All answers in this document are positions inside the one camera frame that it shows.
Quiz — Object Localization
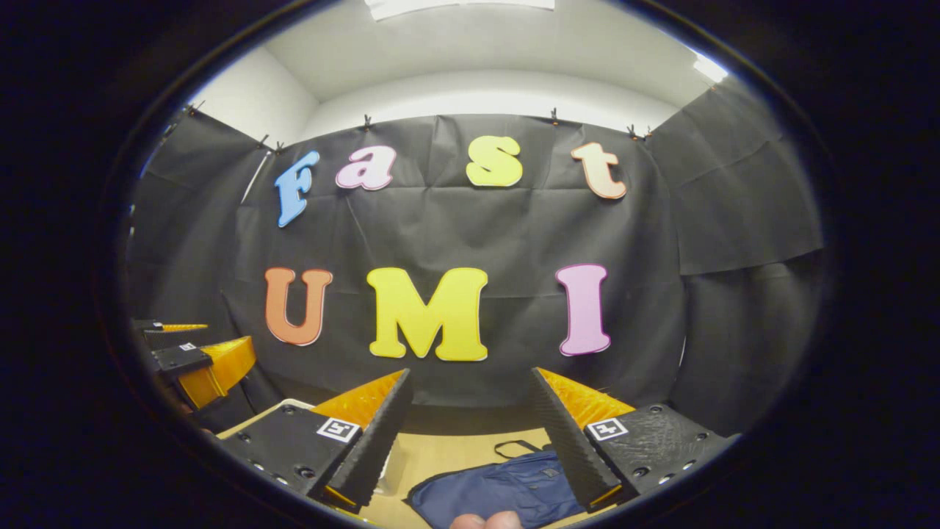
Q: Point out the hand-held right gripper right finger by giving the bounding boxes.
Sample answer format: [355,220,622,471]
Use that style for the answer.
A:
[530,366,739,513]

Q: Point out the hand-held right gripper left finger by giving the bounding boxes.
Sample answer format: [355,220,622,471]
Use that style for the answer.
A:
[219,367,413,514]

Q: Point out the white plastic bookshelf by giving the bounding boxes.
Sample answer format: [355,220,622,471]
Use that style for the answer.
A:
[217,398,406,500]

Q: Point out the blue schoolbag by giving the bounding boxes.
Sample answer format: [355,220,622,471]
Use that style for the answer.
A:
[406,439,588,529]

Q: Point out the black backdrop cloth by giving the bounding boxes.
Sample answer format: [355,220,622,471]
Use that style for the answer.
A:
[125,73,827,442]

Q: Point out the ceiling light panel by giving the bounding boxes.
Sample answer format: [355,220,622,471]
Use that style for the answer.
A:
[365,0,557,21]
[693,53,729,83]

